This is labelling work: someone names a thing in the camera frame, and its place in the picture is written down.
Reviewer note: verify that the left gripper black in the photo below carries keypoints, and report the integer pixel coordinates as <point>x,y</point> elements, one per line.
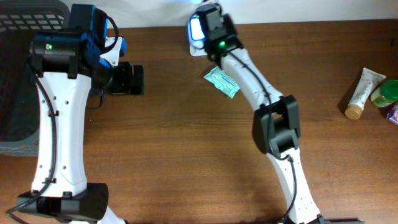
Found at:
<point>125,83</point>

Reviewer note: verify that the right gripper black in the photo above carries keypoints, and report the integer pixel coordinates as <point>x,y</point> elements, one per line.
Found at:
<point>230,24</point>

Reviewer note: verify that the teal pouch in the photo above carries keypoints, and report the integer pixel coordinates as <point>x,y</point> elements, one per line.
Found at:
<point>222,81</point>

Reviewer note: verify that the white cream tube gold cap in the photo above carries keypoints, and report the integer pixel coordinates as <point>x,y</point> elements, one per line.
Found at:
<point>368,81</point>

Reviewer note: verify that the green lid glass jar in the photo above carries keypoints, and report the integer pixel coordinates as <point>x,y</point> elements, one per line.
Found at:
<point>385,95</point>

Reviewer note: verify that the red purple snack package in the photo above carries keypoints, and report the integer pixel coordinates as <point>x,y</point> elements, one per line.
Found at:
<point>392,115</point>

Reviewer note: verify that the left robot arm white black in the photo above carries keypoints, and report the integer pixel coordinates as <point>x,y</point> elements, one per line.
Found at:
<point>68,66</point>

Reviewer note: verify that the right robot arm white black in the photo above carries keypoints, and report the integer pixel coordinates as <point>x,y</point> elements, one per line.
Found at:
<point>276,124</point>

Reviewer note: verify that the grey plastic mesh basket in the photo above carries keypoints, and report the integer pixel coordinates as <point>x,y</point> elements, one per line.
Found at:
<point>20,21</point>

